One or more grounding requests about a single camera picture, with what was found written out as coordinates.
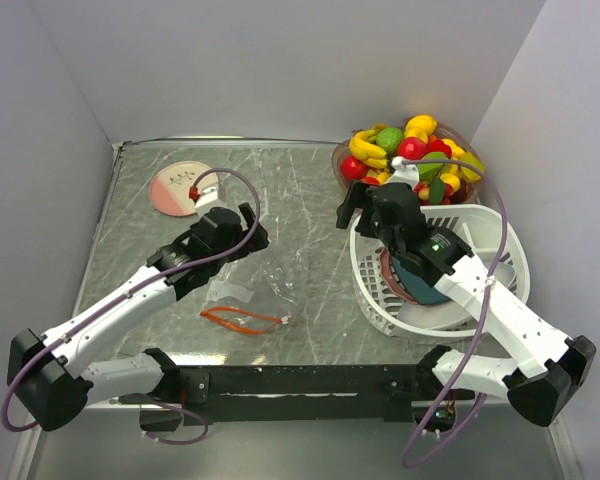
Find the clear orange zip top bag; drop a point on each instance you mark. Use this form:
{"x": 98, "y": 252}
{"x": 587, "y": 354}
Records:
{"x": 259, "y": 293}

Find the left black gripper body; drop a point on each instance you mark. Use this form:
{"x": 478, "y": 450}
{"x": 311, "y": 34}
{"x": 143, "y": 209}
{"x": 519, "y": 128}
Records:
{"x": 240, "y": 235}

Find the clear brown fruit bowl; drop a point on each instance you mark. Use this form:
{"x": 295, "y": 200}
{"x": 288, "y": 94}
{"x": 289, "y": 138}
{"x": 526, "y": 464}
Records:
{"x": 445, "y": 147}

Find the red apple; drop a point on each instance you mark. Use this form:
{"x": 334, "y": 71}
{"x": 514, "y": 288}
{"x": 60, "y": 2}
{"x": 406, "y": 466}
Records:
{"x": 412, "y": 148}
{"x": 353, "y": 169}

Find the white plate in basket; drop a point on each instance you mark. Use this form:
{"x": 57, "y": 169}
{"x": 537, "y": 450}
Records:
{"x": 449, "y": 315}

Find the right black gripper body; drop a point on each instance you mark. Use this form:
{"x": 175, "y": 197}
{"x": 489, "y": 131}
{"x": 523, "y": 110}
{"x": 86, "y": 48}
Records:
{"x": 382, "y": 233}

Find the yellow banana bunch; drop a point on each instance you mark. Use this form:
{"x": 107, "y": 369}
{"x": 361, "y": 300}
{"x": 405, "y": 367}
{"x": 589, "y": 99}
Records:
{"x": 363, "y": 147}

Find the yellow lemon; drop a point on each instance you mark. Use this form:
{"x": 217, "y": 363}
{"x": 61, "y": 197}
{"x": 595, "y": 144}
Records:
{"x": 422, "y": 122}

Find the lychee cluster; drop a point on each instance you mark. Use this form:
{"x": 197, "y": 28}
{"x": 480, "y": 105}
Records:
{"x": 439, "y": 190}

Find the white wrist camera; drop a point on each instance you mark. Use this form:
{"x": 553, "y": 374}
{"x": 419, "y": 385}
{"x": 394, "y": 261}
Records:
{"x": 205, "y": 199}
{"x": 404, "y": 171}

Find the white plastic dish basket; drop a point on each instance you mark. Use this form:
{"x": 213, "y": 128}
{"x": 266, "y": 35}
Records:
{"x": 477, "y": 225}

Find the pink and cream plate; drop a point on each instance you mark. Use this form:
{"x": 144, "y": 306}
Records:
{"x": 169, "y": 189}

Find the teal plate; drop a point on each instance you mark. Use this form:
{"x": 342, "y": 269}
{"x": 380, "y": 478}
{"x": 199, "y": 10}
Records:
{"x": 417, "y": 288}

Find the pink plate in basket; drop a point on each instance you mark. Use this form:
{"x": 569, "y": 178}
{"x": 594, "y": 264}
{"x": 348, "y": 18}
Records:
{"x": 387, "y": 273}

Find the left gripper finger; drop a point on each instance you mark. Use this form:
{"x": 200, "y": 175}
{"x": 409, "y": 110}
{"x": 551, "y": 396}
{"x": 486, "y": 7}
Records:
{"x": 257, "y": 242}
{"x": 247, "y": 213}

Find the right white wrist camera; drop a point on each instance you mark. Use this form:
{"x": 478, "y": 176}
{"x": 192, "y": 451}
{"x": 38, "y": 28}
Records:
{"x": 404, "y": 171}

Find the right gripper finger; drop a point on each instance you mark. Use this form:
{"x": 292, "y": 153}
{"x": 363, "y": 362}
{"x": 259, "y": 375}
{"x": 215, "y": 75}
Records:
{"x": 356, "y": 198}
{"x": 365, "y": 226}

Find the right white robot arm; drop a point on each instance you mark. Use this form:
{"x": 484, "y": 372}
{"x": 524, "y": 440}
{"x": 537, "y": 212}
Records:
{"x": 546, "y": 367}

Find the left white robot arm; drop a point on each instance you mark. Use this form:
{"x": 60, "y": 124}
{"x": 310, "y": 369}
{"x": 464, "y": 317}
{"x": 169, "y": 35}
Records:
{"x": 55, "y": 375}

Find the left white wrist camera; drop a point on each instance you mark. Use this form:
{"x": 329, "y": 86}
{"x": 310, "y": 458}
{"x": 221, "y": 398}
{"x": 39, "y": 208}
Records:
{"x": 205, "y": 199}

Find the red apple front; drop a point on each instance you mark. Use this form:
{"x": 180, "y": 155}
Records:
{"x": 353, "y": 169}

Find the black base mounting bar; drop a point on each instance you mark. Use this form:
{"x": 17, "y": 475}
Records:
{"x": 241, "y": 393}

